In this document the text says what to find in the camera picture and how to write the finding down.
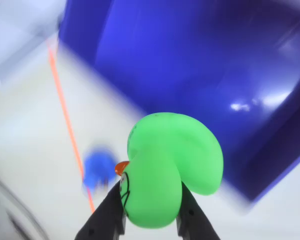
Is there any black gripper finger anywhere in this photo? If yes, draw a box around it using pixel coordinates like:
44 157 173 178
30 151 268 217
74 177 128 240
175 181 221 240

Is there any green rubber duck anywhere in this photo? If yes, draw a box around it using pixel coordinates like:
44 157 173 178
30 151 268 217
114 112 225 230

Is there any blue rubber duck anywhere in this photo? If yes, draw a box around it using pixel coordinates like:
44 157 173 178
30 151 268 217
81 146 119 198

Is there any blue plastic box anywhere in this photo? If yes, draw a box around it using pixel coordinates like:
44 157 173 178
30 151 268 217
57 0 300 203

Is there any orange tape line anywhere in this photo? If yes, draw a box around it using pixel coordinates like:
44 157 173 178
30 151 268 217
46 39 96 215

